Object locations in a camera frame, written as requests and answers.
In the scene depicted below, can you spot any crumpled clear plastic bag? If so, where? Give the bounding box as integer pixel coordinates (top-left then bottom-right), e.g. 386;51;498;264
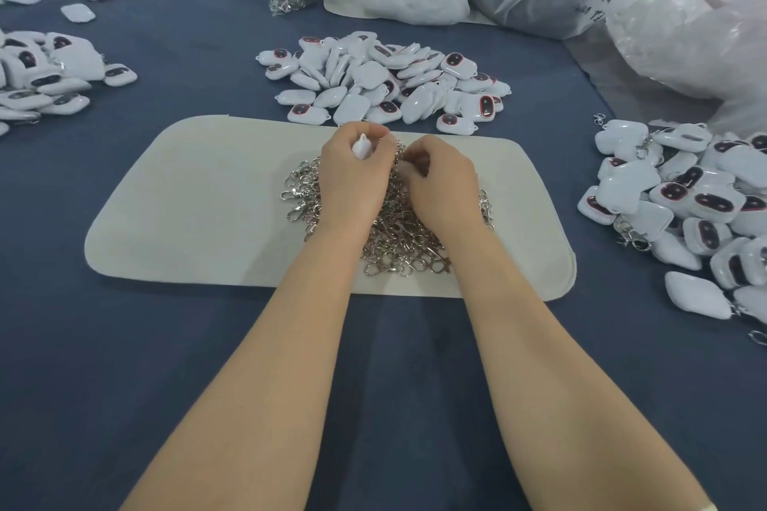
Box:
605;0;767;135

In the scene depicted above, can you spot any pile of finished fobs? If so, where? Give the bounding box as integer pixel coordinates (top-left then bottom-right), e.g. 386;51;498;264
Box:
576;115;767;348

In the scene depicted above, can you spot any person's left hand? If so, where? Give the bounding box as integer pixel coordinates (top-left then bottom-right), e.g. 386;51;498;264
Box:
316;121;399;245

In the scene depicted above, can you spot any person's right forearm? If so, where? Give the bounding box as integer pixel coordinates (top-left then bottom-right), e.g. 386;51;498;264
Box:
446;229;714;511

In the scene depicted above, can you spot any cream felt work mat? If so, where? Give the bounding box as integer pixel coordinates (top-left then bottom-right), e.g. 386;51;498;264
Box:
84;114;578;301

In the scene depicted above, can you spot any person's left forearm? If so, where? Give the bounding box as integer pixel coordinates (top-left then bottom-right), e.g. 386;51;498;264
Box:
120;235;383;511

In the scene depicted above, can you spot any person's right hand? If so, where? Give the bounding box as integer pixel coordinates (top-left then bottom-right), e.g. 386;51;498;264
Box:
395;136;488;248

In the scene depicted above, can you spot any pile of metal clasps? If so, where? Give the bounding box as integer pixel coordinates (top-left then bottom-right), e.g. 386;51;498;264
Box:
280;145;494;279

